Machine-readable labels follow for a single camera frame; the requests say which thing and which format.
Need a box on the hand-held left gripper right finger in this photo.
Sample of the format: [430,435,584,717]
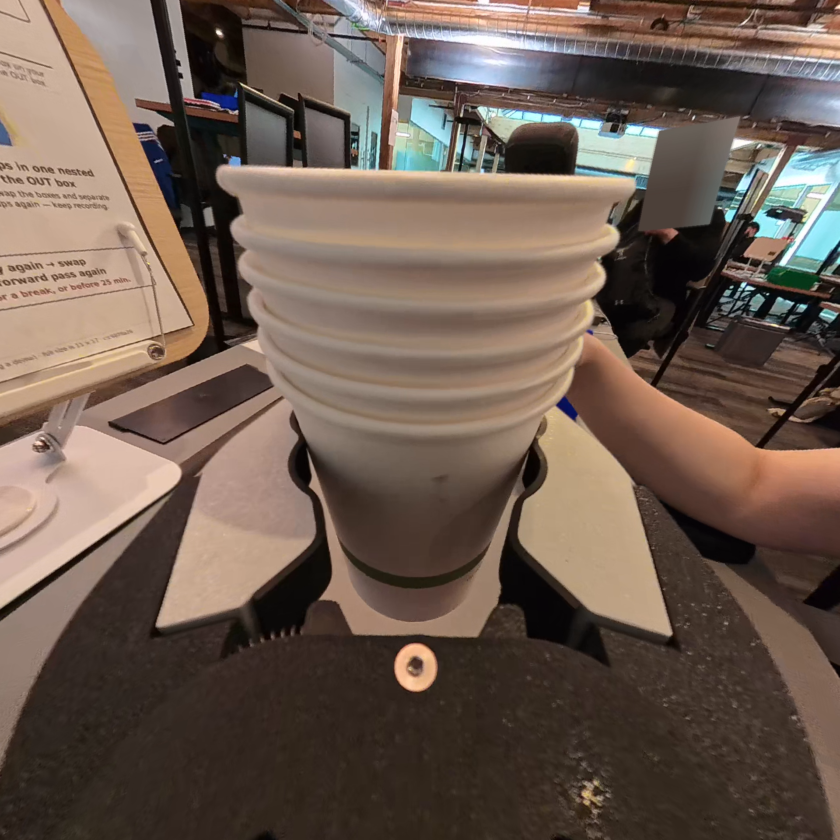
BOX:
[505,407,675,644]

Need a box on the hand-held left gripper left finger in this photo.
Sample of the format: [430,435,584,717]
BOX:
[155,397,336,636]

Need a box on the stack of white paper cups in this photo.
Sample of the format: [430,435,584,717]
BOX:
[217,163,637,623]

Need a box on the person's right forearm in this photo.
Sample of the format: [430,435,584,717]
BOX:
[566,333,840,547]

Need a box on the grey box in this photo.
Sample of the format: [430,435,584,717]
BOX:
[715,318,790,368]

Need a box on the white bag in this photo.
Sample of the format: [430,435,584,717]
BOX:
[766,387,840,424]

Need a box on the wooden work table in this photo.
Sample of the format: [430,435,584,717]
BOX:
[718,262,840,332]

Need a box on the black metal pole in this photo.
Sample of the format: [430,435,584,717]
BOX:
[150,0,227,345]

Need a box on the white printed instruction sheet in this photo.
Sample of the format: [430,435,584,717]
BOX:
[0,0,196,385]

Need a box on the wooden sign board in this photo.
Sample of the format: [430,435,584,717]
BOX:
[0,0,211,421]

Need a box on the blue jacket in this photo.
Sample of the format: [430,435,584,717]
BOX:
[131,121,183,214]

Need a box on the black rounded headrest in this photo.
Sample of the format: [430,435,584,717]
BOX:
[504,121,580,175]

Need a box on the black easel signboard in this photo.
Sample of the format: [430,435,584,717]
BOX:
[236,82,296,168]

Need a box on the black desk cable flap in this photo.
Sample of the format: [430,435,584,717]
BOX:
[107,363,275,445]

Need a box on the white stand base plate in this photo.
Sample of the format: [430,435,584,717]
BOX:
[0,390,182,611]

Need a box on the thin wire tether white pin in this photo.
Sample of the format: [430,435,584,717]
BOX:
[117,222,166,362]

